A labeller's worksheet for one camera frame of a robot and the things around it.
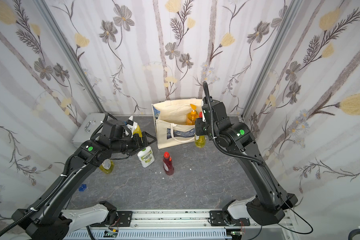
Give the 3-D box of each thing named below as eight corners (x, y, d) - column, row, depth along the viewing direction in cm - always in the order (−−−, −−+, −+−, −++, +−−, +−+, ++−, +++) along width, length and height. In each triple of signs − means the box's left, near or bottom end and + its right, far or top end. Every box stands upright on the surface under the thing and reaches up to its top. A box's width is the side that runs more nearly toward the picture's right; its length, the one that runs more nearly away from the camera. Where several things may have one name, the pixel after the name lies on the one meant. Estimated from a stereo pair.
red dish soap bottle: (167, 177, 90) (164, 164, 76) (163, 167, 94) (160, 154, 80) (174, 174, 91) (173, 161, 78) (170, 164, 95) (168, 150, 82)
